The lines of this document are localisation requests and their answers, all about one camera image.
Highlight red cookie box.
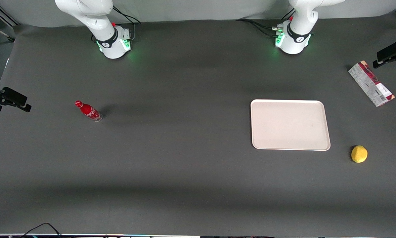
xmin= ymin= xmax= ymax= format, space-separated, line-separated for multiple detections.
xmin=348 ymin=60 xmax=395 ymax=107

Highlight white rectangular tray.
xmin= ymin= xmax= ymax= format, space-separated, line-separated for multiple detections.
xmin=250 ymin=99 xmax=331 ymax=151

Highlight red soda bottle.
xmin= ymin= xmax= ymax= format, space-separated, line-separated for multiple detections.
xmin=74 ymin=100 xmax=103 ymax=122

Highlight yellow lemon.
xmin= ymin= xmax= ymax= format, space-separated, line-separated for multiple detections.
xmin=351 ymin=145 xmax=368 ymax=163

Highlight black left arm base cables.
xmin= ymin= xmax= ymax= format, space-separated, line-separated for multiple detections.
xmin=236 ymin=8 xmax=296 ymax=38

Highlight black arm base cables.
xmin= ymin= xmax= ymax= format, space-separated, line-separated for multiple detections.
xmin=112 ymin=6 xmax=142 ymax=41
xmin=236 ymin=8 xmax=296 ymax=38

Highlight black right arm base cables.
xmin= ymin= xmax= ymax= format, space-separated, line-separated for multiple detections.
xmin=112 ymin=6 xmax=142 ymax=41

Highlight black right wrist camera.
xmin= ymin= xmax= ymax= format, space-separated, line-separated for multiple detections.
xmin=0 ymin=79 xmax=32 ymax=113

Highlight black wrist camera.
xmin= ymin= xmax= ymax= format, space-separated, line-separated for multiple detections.
xmin=0 ymin=79 xmax=32 ymax=113
xmin=373 ymin=41 xmax=396 ymax=70

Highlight black cable at table edge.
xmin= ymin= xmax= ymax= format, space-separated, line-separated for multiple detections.
xmin=19 ymin=222 xmax=63 ymax=238

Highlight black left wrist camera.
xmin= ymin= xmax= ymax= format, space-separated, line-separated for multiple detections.
xmin=373 ymin=41 xmax=396 ymax=70

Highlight aluminium frame rail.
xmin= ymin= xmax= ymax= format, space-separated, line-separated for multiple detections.
xmin=0 ymin=0 xmax=20 ymax=43

